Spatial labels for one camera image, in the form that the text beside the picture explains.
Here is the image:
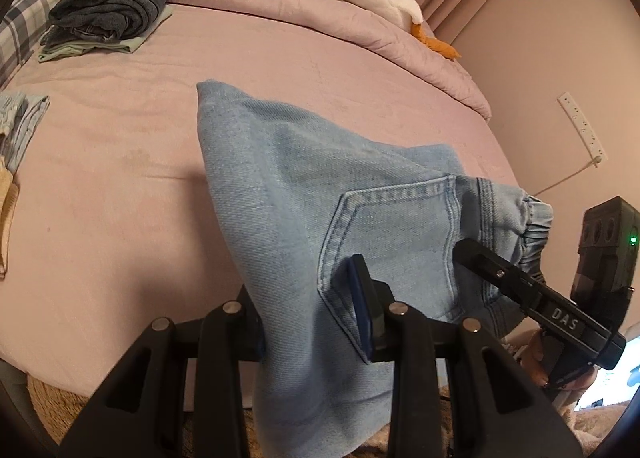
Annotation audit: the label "folded light blue cloth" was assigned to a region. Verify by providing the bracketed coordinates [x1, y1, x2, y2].
[0, 92, 51, 174]

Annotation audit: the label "light blue denim pants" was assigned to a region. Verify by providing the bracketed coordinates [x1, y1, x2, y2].
[195, 79, 556, 458]

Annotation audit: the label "white power cable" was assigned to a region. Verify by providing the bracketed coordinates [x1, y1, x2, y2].
[535, 160, 601, 196]

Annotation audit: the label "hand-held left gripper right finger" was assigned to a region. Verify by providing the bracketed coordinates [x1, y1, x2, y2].
[348, 253, 586, 458]

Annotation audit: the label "pink quilted comforter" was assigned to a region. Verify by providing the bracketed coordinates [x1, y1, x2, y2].
[170, 0, 493, 121]

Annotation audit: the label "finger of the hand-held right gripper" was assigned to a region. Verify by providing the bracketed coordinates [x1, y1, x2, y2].
[451, 237, 546, 311]

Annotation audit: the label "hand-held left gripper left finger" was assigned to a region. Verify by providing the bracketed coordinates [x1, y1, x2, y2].
[59, 285, 267, 458]

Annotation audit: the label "bed with pink sheet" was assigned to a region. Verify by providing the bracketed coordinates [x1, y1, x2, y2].
[0, 3, 523, 399]

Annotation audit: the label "plaid pillow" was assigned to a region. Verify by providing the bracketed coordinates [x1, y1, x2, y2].
[0, 0, 68, 89]

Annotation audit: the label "person's right hand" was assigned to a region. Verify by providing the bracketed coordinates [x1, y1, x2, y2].
[520, 328, 598, 406]

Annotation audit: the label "pale yellow cloth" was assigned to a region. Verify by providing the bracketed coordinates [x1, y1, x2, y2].
[0, 158, 21, 279]

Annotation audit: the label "folded pale green cloth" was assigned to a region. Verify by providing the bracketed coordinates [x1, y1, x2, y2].
[37, 5, 173, 64]

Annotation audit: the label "white wall power strip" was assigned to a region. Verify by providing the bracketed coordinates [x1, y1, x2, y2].
[557, 92, 608, 166]

